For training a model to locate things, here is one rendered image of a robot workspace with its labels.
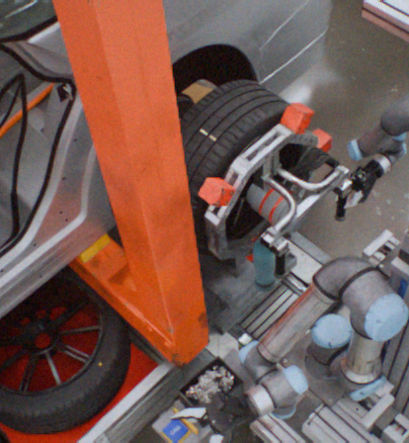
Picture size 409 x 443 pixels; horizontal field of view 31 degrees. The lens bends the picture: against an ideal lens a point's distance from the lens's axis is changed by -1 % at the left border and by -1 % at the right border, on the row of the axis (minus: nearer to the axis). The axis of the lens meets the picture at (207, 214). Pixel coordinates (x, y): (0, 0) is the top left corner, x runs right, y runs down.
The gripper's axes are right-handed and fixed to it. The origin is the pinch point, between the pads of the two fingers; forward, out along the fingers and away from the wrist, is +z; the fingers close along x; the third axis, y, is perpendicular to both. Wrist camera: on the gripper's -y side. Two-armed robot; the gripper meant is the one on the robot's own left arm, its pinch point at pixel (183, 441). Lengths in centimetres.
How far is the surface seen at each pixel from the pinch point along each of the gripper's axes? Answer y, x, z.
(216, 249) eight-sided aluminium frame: 34, 75, -48
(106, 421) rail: 77, 61, 15
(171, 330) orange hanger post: 32, 53, -18
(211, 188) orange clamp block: 2, 74, -50
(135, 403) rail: 79, 62, 2
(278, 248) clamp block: 22, 54, -61
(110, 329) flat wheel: 62, 86, -2
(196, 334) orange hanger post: 49, 57, -27
